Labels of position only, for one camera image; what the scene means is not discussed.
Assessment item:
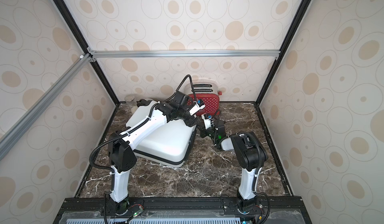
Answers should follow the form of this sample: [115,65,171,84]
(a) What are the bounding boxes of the clear glass jar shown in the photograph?
[125,95,138,114]

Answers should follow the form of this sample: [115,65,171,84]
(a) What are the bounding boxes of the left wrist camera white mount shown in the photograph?
[189,101,205,116]

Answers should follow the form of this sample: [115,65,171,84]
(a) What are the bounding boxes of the black corner frame post right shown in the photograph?
[256,0,312,107]

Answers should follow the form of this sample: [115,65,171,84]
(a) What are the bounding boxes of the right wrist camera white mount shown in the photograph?
[201,114,214,130]

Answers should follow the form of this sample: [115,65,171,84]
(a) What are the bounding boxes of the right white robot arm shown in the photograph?
[197,110,268,214]

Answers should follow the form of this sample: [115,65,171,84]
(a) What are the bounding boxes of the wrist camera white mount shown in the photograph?
[201,114,214,130]
[189,101,205,116]

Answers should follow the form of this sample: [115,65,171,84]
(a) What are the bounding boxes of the silver aluminium rail back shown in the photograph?
[90,50,280,58]

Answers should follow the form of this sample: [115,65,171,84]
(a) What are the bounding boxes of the red polka-dot toaster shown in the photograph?
[193,83,222,116]

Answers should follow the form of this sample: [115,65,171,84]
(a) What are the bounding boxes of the silver aluminium rail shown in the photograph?
[1,54,91,159]
[90,50,280,58]

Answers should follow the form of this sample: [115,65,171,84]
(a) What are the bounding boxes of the black corner frame post left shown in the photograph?
[52,0,120,106]

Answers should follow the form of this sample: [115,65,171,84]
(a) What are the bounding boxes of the silver aluminium rail left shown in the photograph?
[1,54,91,159]

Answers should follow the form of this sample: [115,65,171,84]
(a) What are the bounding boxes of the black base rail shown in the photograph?
[54,196,311,224]

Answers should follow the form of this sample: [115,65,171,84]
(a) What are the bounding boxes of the black corner frame post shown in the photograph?
[52,0,120,106]
[256,0,312,107]

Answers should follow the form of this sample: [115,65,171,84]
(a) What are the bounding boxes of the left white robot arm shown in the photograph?
[89,75,205,206]

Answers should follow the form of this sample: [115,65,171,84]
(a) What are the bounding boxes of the white hard-shell suitcase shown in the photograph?
[134,120,197,168]

